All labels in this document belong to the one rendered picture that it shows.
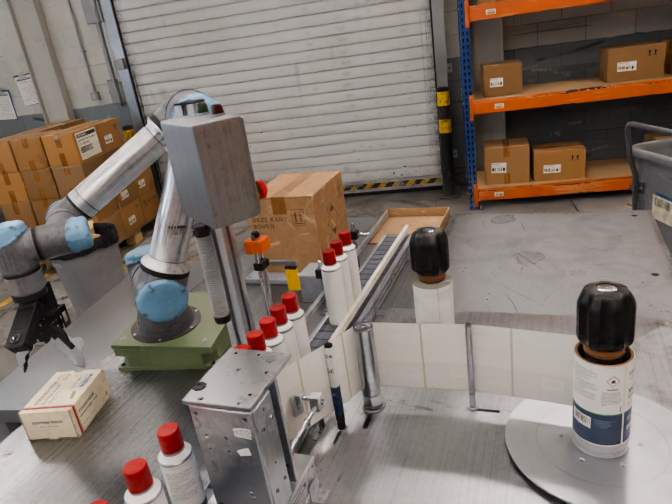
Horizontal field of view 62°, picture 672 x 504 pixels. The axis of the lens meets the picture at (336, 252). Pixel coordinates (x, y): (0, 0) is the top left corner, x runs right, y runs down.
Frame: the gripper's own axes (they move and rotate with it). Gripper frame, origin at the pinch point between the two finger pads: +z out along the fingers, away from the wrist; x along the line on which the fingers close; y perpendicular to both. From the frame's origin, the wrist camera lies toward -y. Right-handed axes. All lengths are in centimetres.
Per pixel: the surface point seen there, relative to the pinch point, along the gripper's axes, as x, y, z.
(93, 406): -6.5, 0.2, 10.2
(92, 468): -14.7, -17.7, 12.6
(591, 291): -109, -25, -22
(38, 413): 0.8, -7.8, 5.3
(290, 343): -57, -5, -5
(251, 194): -56, -5, -37
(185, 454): -48, -40, -9
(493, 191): -161, 361, 80
